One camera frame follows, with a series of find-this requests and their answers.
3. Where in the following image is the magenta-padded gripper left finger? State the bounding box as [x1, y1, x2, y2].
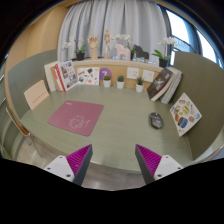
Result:
[43, 143, 94, 187]

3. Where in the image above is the wooden shelf ledge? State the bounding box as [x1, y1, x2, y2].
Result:
[71, 58, 164, 73]

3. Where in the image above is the black cover book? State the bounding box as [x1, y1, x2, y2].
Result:
[146, 67, 174, 102]

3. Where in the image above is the white sheet with colourful stickers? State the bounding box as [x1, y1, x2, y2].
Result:
[169, 92, 203, 138]

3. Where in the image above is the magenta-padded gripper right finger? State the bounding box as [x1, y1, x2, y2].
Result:
[134, 143, 184, 185]

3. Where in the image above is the round purple sign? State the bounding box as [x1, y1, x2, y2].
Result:
[98, 67, 113, 82]

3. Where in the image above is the small plant in white pot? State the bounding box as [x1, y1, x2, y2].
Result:
[116, 75, 126, 90]
[102, 74, 112, 89]
[135, 76, 146, 93]

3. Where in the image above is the brown book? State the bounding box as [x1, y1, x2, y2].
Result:
[50, 65, 64, 93]

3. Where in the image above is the pink mouse pad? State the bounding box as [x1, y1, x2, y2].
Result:
[46, 99, 105, 137]

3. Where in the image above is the white orchid in black pot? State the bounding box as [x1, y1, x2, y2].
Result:
[115, 33, 137, 61]
[61, 36, 88, 62]
[151, 36, 178, 69]

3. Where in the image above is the dark grey computer mouse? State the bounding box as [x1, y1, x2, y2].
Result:
[149, 112, 165, 130]

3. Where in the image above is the window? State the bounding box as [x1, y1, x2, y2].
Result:
[165, 8, 223, 68]

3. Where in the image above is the wooden chair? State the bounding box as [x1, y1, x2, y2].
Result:
[4, 106, 44, 159]

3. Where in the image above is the wooden hand model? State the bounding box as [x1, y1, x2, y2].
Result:
[87, 34, 100, 61]

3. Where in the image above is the wooden mannequin figure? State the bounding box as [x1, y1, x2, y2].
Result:
[102, 28, 114, 58]

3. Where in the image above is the red and white photo magazine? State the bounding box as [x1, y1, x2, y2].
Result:
[54, 60, 79, 93]

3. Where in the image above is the white card with pictures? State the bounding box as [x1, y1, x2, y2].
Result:
[76, 66, 101, 86]

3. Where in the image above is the pink horse figure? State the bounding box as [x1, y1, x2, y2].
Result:
[114, 43, 132, 61]

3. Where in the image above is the grey curtain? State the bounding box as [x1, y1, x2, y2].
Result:
[57, 0, 168, 64]

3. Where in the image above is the white wall socket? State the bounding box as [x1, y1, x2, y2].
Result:
[141, 69, 156, 83]
[126, 66, 141, 80]

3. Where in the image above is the black horse figure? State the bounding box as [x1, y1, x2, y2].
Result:
[132, 44, 150, 62]

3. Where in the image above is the white thick book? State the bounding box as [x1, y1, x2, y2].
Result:
[160, 65, 184, 105]

